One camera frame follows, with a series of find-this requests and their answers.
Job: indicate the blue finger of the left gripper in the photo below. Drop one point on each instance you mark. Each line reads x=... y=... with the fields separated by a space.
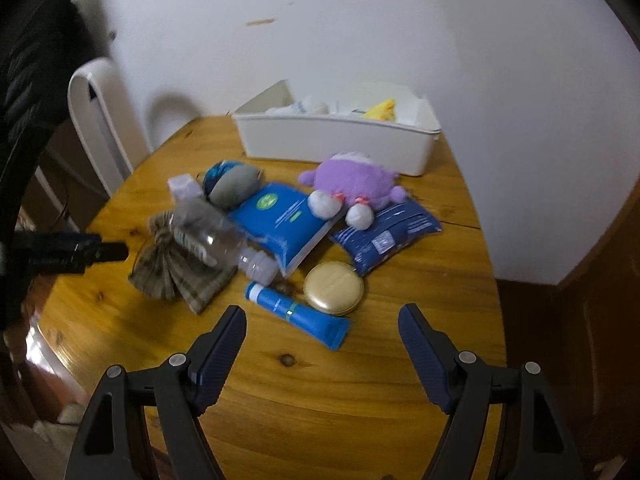
x=64 y=253

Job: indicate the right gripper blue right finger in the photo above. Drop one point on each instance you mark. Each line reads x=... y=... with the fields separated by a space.
x=432 y=354

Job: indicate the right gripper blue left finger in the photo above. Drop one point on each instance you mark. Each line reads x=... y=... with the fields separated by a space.
x=212 y=356

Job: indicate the plaid fabric bow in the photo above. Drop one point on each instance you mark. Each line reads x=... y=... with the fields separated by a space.
x=164 y=270

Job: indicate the blue cream tube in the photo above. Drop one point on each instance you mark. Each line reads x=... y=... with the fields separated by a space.
x=329 y=329

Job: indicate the gold round compact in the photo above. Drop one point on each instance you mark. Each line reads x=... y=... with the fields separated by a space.
x=333 y=288

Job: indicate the clear plastic bottle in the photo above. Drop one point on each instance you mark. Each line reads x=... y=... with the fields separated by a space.
x=209 y=235

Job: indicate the dark blue tissue pack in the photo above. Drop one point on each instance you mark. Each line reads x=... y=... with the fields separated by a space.
x=393 y=229

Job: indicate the blue Hiipapa wipes pack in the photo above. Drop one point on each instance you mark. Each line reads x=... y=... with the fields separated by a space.
x=278 y=219

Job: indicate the purple plush toy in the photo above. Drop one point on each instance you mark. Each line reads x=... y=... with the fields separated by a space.
x=352 y=183

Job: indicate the yellow duck plush toy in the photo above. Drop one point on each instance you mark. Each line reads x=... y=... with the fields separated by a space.
x=384 y=111

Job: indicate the white blue plush toy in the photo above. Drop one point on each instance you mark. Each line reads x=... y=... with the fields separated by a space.
x=307 y=106

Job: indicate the white curved chair back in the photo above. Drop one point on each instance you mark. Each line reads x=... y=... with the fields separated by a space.
x=105 y=122

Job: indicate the small lavender box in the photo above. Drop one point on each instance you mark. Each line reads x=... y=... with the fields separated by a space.
x=184 y=187

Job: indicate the grey plush mouse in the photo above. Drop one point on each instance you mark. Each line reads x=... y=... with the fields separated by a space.
x=235 y=186

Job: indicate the blue green ball toy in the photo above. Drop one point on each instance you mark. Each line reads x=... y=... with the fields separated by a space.
x=215 y=173

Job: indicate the black clothing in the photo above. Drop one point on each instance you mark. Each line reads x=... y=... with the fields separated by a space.
x=35 y=73

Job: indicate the white plastic storage bin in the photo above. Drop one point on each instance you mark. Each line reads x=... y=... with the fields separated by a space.
x=403 y=146

